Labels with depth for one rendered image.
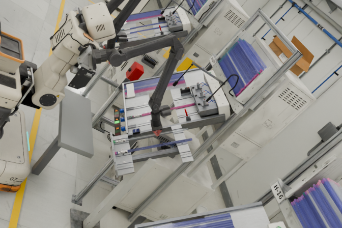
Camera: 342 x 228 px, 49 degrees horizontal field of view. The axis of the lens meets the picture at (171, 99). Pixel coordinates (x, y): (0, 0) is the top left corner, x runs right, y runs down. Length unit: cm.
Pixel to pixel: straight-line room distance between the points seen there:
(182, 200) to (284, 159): 144
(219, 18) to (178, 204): 188
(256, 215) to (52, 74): 142
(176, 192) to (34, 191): 109
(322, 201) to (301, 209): 12
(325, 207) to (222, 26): 251
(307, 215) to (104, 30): 144
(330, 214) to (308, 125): 243
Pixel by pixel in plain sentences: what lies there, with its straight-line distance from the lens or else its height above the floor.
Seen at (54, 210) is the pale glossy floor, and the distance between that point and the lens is 294.
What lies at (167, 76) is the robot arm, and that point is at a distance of 230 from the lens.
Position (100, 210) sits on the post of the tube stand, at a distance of 282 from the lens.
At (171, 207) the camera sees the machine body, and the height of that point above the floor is 28.
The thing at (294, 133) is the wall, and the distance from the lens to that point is 431.
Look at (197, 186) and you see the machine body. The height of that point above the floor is 59.
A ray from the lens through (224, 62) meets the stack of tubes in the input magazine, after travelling 302.
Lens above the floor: 207
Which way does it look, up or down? 22 degrees down
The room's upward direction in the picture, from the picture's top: 42 degrees clockwise
